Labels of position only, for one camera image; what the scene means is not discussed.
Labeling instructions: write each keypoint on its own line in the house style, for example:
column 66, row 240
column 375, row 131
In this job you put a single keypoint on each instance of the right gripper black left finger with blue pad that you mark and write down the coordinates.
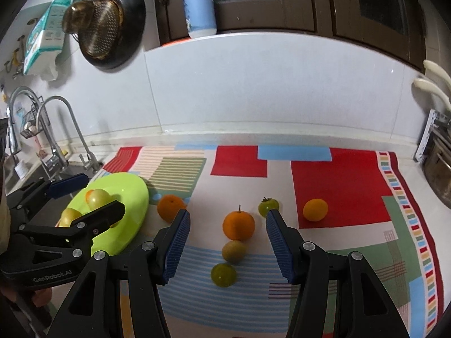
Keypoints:
column 92, row 307

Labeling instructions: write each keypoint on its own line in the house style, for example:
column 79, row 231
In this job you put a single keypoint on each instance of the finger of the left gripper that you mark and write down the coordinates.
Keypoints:
column 86, row 228
column 27, row 201

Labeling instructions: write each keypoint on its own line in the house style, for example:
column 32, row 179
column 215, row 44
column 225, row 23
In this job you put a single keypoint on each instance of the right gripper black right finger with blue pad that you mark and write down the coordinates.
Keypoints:
column 364, row 308

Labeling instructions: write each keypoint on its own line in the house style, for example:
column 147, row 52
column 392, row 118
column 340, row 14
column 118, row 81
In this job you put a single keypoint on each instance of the green apple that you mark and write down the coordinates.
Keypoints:
column 97, row 198

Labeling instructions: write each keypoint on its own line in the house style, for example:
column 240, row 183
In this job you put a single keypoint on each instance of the orange mandarin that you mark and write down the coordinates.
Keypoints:
column 169, row 206

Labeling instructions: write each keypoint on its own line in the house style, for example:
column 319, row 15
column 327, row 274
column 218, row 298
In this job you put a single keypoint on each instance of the large orange with stem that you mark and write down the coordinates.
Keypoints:
column 238, row 225

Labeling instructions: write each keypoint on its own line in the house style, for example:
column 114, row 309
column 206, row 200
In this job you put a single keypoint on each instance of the person's hand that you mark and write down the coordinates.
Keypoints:
column 40, row 297

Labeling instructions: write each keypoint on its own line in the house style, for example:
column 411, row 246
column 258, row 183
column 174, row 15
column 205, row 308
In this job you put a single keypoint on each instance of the stainless steel sink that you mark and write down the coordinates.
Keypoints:
column 50, row 214

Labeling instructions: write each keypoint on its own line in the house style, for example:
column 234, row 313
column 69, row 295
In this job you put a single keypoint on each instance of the chrome pull-down faucet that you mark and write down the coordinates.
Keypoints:
column 57, row 158

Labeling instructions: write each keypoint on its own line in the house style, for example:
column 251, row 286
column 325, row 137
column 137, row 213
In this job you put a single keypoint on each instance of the lime green plate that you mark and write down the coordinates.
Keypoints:
column 130, row 190

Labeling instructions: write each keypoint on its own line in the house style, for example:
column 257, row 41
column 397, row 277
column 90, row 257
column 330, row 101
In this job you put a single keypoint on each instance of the yellow-orange small citrus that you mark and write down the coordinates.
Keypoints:
column 315, row 210

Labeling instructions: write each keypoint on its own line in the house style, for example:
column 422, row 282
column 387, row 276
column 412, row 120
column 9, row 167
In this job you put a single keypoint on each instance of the green round fruit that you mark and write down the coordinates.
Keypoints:
column 223, row 275

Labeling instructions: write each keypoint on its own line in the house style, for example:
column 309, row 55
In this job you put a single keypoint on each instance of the yellow-green round fruit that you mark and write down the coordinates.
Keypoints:
column 234, row 251

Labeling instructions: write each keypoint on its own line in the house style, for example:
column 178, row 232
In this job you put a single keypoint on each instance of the green tomato with calyx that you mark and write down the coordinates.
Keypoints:
column 266, row 205

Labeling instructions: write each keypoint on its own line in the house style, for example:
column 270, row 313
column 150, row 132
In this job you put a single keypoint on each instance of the tissue paper pack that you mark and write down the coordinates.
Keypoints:
column 45, row 42

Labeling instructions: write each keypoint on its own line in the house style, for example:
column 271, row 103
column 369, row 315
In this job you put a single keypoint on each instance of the gold metal colander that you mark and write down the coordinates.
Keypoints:
column 96, row 24

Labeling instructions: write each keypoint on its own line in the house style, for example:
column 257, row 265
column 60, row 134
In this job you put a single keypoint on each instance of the black hanging pan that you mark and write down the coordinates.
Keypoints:
column 133, row 14

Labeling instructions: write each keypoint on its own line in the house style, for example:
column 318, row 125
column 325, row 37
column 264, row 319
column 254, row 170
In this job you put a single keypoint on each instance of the blue white bottle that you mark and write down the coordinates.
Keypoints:
column 200, row 18

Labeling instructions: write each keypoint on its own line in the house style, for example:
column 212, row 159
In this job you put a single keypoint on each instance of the black wire rack basket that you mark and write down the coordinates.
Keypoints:
column 29, row 127

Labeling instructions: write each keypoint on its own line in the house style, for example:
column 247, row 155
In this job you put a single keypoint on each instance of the white utensil handle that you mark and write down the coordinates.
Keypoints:
column 429, row 86

